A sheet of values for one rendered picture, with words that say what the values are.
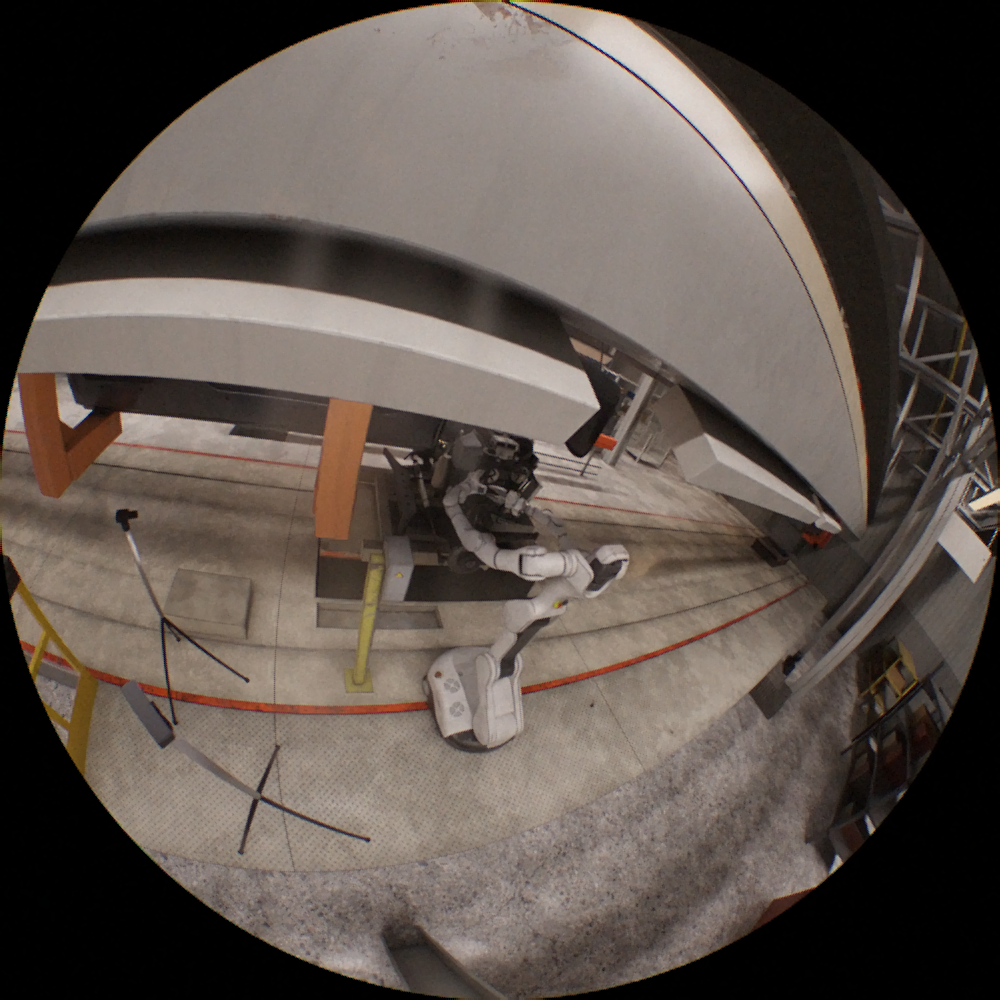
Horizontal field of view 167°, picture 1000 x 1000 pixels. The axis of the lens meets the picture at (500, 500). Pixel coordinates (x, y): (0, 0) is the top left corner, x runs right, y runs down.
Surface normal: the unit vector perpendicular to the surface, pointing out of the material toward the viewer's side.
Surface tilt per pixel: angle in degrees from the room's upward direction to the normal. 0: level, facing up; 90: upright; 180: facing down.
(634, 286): 90
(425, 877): 0
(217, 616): 0
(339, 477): 90
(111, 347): 117
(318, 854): 0
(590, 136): 90
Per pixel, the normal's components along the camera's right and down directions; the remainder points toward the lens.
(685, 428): -0.87, -0.11
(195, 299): 0.48, -0.46
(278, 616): 0.36, -0.81
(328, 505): 0.33, 0.58
